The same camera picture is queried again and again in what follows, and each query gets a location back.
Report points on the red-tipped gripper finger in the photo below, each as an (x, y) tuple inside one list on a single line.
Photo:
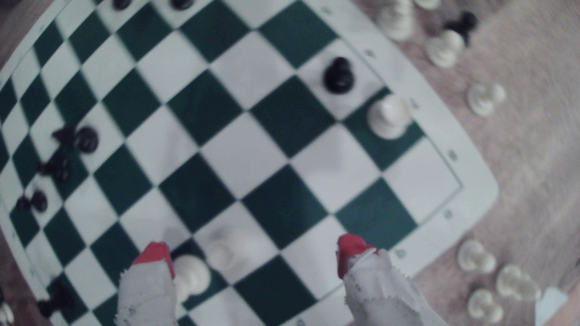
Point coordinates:
[(147, 294), (380, 294)]

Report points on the white pawn chess piece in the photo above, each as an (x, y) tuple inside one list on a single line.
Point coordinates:
[(482, 305), (473, 256), (442, 50), (482, 99)]

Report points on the white queen chess piece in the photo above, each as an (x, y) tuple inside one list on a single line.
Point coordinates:
[(192, 274)]

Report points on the black rook chess piece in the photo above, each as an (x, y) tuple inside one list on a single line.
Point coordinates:
[(56, 301)]

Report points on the white rook chess piece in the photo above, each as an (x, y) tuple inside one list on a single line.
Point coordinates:
[(229, 251), (388, 117)]

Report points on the green and white chess mat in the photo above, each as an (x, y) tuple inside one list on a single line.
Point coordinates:
[(285, 203)]

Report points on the white bishop chess piece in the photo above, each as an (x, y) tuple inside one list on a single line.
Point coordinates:
[(514, 283)]

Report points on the black pawn chess piece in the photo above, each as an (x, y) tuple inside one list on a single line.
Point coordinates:
[(339, 78), (122, 3), (38, 201), (466, 20), (182, 3), (61, 170)]

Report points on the black bishop chess piece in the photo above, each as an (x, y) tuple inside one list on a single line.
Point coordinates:
[(86, 139)]

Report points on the white knight chess piece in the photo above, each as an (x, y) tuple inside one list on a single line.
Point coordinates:
[(398, 22)]

